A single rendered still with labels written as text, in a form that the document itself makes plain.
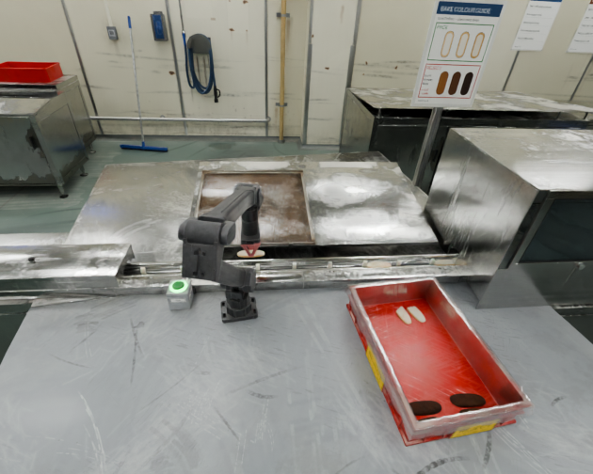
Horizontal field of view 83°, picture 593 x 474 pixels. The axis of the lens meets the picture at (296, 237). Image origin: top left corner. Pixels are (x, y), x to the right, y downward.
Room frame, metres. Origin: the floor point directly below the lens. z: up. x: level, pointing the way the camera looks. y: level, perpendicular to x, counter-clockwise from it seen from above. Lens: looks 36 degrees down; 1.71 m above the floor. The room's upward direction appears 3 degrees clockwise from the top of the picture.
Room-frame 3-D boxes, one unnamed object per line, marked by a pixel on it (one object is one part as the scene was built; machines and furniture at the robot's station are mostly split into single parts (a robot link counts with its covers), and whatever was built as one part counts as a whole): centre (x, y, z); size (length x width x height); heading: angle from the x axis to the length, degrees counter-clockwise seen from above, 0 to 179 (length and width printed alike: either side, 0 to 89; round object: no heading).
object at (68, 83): (3.68, 2.84, 0.44); 0.70 x 0.55 x 0.87; 98
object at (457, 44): (1.79, -0.70, 1.50); 0.33 x 0.01 x 0.45; 98
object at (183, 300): (0.80, 0.39, 0.84); 0.08 x 0.08 x 0.11; 8
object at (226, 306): (0.77, 0.18, 0.86); 0.12 x 0.09 x 0.08; 105
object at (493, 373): (0.63, -0.39, 0.87); 0.49 x 0.34 x 0.10; 13
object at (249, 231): (0.95, 0.16, 1.04); 0.10 x 0.07 x 0.07; 7
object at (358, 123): (3.33, -1.44, 0.51); 1.93 x 1.05 x 1.02; 98
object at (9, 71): (3.68, 2.84, 0.93); 0.51 x 0.36 x 0.13; 102
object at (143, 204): (1.53, 0.16, 0.41); 1.80 x 1.16 x 0.82; 105
